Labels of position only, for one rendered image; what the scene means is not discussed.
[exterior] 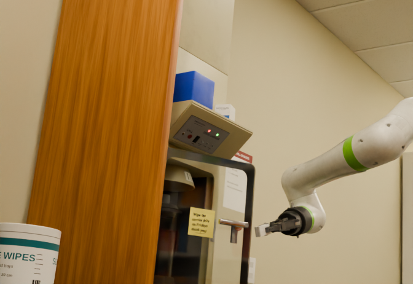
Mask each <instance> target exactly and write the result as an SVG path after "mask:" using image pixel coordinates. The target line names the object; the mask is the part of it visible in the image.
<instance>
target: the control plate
mask: <svg viewBox="0 0 413 284"><path fill-rule="evenodd" d="M208 130H211V131H210V132H208ZM182 132H185V134H184V135H182ZM217 133H218V134H219V135H218V136H216V134H217ZM229 134H230V133H229V132H227V131H225V130H223V129H221V128H218V127H216V126H214V125H212V124H210V123H208V122H206V121H204V120H202V119H199V118H198V117H195V116H193V115H191V117H190V118H188V120H187V121H186V122H185V124H184V125H183V126H182V127H181V128H180V129H179V130H178V132H177V133H176V134H175V136H174V137H173V138H174V139H176V140H179V141H181V142H183V143H186V144H188V145H191V146H193V147H195V148H197V149H200V150H203V151H205V152H207V153H209V154H213V153H214V152H215V150H217V148H218V147H219V146H220V145H221V143H222V142H223V141H224V140H225V139H226V138H227V137H228V136H229ZM188 135H192V138H190V139H189V138H188ZM196 136H200V138H199V140H198V141H197V142H196V143H194V142H192V141H193V140H194V139H195V137H196ZM202 140H203V141H204V142H203V143H202V142H201V141H202ZM207 142H208V145H207V144H206V143H207ZM212 144H213V147H211V145H212Z"/></svg>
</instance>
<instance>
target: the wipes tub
mask: <svg viewBox="0 0 413 284"><path fill-rule="evenodd" d="M60 238H61V231H59V230H58V229H53V228H50V227H44V226H36V225H31V224H20V223H0V284H53V283H54V279H55V271H56V267H57V259H58V252H59V247H60Z"/></svg>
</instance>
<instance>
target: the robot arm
mask: <svg viewBox="0 0 413 284"><path fill-rule="evenodd" d="M412 142H413V97H410V98H406V99H404V100H402V101H400V102H399V103H398V104H397V105H396V106H395V107H394V108H393V109H392V110H391V111H390V112H389V113H388V114H387V115H386V116H385V117H383V118H381V119H380V120H378V121H377V122H375V123H373V124H372V125H370V126H368V127H366V128H364V129H362V130H360V131H359V132H357V133H355V134H354V135H352V136H348V137H347V138H346V139H344V140H343V141H342V142H340V143H339V144H338V145H336V146H335V147H333V148H332V149H330V150H329V151H327V152H325V153H324V154H322V155H320V156H318V157H316V158H314V159H312V160H309V161H307V162H304V163H302V164H299V165H295V166H292V167H289V168H288V169H286V170H285V172H284V173H283V175H282V177H281V185H282V188H283V190H284V192H285V194H286V197H287V199H288V202H289V205H290V208H288V209H286V210H285V211H284V212H283V213H282V214H280V215H279V217H278V219H276V220H275V221H272V222H270V223H264V224H261V225H259V226H257V227H254V229H255V233H256V237H262V236H267V235H268V234H271V232H272V233H274V232H281V233H282V234H285V235H290V236H296V237H297V238H299V235H301V234H305V233H307V234H313V233H316V232H318V231H320V230H321V229H322V228H323V226H324V225H325V222H326V213H325V211H324V209H323V207H322V205H321V203H320V200H319V198H318V196H317V193H316V190H315V188H318V187H320V186H322V185H324V184H326V183H329V182H331V181H334V180H336V179H339V178H343V177H346V176H350V175H354V174H357V173H363V172H366V171H367V170H369V169H372V168H375V167H378V166H380V165H383V164H386V163H389V162H391V161H393V160H396V159H397V158H398V157H400V156H401V155H402V153H403V152H404V151H405V150H406V149H407V147H408V146H409V145H410V144H411V143H412Z"/></svg>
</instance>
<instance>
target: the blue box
mask: <svg viewBox="0 0 413 284"><path fill-rule="evenodd" d="M214 84H215V82H214V81H212V80H211V79H209V78H207V77H205V76H204V75H202V74H200V73H198V72H197V71H188V72H185V73H178V74H176V76H175V87H174V93H173V103H174V102H179V101H186V100H194V101H196V102H198V103H200V104H201V105H204V106H206V107H207V108H209V109H211V110H213V97H214Z"/></svg>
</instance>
